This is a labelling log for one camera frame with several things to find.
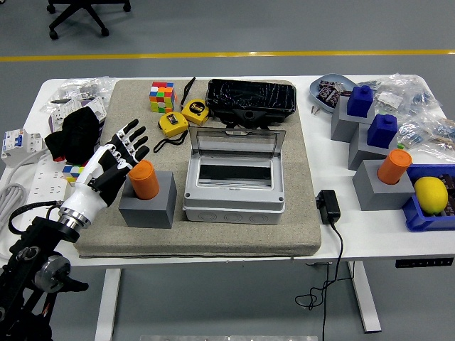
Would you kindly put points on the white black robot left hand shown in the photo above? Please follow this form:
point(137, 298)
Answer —
point(85, 200)

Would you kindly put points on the orange cylinder battery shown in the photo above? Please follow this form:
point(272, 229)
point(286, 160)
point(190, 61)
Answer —
point(144, 181)
point(392, 167)

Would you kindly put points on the grey block with round hole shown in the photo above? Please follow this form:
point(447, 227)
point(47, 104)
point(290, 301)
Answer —
point(149, 213)
point(377, 197)

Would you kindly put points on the grey plastic enclosure box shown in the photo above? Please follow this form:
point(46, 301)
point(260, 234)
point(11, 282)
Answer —
point(234, 213)

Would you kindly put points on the transparent hinged box lid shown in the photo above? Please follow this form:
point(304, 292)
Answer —
point(236, 142)

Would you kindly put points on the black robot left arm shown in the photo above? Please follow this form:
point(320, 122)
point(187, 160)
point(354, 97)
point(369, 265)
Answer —
point(39, 231)

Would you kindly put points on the colourful puzzle cube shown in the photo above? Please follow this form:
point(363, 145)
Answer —
point(71, 174)
point(161, 97)

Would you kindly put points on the white power strip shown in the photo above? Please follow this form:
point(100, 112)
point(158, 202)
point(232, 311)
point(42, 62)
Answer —
point(48, 181)

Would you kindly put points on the black cloth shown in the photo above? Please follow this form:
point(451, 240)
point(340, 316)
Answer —
point(76, 135)

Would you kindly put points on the white circuit breaker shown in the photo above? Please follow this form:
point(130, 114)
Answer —
point(21, 145)

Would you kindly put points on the white table leg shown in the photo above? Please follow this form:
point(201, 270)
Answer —
point(106, 305)
point(366, 302)

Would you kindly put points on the clear bag of parts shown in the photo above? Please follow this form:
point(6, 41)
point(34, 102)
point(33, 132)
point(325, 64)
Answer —
point(89, 87)
point(409, 92)
point(426, 135)

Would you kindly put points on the yellow tape measure square label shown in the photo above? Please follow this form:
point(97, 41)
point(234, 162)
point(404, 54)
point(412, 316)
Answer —
point(172, 124)

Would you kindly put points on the grey-brown mat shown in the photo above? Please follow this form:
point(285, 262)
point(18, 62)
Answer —
point(220, 241)

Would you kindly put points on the yellow tape measure round label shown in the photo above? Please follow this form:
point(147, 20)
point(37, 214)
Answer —
point(195, 110)

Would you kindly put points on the black office chair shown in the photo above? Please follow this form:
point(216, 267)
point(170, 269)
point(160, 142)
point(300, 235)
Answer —
point(80, 12)

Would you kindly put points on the black crinkled plastic tray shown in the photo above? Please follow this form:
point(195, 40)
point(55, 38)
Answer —
point(249, 94)

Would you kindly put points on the black power adapter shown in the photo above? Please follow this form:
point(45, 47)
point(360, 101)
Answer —
point(328, 207)

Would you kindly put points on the small metal screws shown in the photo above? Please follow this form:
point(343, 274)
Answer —
point(314, 110)

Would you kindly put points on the blue-grey bowl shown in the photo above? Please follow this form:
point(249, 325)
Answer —
point(316, 96)

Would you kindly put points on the dark wrapped candy pile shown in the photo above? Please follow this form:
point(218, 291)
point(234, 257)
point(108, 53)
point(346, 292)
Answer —
point(330, 93)

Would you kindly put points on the blue plastic block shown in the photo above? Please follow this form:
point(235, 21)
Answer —
point(381, 133)
point(359, 101)

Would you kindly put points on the blue plastic bin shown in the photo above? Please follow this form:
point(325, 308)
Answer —
point(423, 222)

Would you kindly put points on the black table control panel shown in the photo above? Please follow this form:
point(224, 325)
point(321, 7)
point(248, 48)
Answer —
point(423, 263)

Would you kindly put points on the yellow lemon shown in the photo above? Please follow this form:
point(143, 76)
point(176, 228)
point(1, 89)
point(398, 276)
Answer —
point(431, 195)

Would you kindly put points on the dark parts in bin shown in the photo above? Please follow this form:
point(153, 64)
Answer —
point(449, 184)

